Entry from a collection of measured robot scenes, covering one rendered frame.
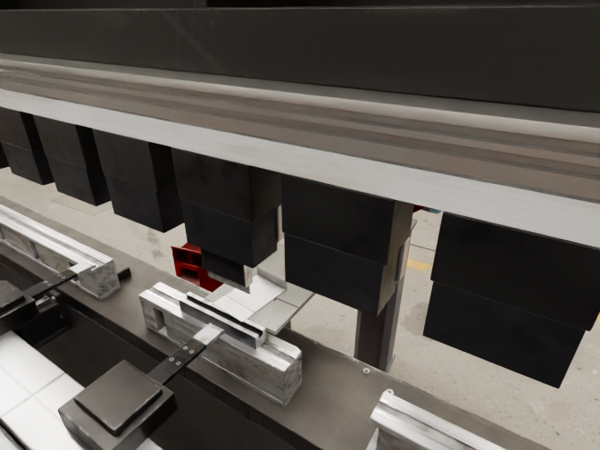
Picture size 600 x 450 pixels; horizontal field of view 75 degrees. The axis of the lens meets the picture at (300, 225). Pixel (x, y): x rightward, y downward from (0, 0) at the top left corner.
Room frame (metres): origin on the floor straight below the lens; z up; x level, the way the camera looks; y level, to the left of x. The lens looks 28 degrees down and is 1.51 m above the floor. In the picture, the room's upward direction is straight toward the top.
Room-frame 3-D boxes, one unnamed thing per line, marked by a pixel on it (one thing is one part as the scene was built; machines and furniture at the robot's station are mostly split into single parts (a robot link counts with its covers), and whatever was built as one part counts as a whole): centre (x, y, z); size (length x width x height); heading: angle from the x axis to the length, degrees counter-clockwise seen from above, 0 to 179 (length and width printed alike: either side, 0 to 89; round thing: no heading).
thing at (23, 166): (0.89, 0.61, 1.26); 0.15 x 0.09 x 0.17; 57
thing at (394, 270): (0.46, -0.06, 1.26); 0.15 x 0.09 x 0.17; 57
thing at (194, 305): (0.59, 0.16, 0.99); 0.20 x 0.03 x 0.03; 57
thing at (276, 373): (0.61, 0.18, 0.92); 0.39 x 0.06 x 0.10; 57
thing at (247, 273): (0.58, 0.13, 1.13); 0.10 x 0.02 x 0.10; 57
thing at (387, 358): (1.39, -0.36, 0.39); 0.18 x 0.18 x 0.77; 61
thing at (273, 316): (0.70, 0.05, 1.00); 0.26 x 0.18 x 0.01; 147
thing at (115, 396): (0.44, 0.22, 1.01); 0.26 x 0.12 x 0.05; 147
